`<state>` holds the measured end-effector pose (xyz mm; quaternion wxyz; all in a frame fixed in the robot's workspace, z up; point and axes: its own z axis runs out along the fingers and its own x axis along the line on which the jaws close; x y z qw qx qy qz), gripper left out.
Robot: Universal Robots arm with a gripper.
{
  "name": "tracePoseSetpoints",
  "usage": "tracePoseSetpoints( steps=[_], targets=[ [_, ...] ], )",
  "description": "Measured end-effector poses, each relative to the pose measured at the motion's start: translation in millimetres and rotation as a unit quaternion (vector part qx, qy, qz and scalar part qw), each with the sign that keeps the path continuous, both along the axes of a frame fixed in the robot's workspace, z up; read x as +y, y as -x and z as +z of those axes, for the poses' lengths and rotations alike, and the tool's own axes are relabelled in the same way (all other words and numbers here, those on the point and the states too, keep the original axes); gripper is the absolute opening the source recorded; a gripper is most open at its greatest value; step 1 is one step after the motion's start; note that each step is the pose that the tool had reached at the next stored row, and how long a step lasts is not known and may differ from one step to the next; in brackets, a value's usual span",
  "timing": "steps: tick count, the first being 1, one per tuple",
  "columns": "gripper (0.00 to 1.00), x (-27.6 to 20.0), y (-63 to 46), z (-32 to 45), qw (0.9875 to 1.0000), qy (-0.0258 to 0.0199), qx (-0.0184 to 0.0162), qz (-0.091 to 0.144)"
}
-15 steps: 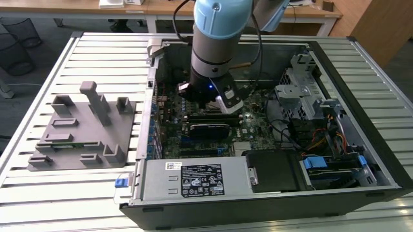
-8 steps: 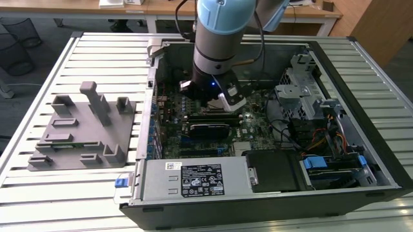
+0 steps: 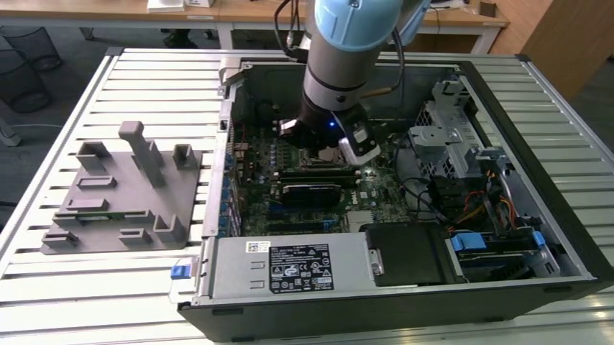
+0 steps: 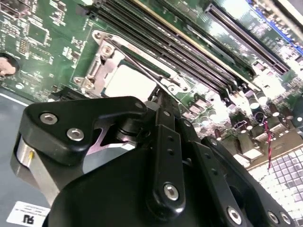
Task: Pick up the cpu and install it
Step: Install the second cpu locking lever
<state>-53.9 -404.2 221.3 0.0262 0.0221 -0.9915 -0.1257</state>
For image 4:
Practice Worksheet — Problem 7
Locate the silver square CPU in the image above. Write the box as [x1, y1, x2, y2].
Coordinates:
[101, 63, 158, 99]

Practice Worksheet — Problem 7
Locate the metal socket cover frame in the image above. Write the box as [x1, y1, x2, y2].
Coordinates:
[86, 39, 180, 97]

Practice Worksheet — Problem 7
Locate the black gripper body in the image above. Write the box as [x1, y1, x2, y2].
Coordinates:
[10, 140, 222, 227]

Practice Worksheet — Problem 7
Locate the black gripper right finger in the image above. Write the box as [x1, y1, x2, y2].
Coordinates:
[164, 89, 298, 227]

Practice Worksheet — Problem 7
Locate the metal socket locking lever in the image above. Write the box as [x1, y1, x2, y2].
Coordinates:
[104, 37, 171, 89]

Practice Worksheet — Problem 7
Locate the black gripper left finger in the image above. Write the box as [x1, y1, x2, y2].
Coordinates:
[13, 85, 187, 210]

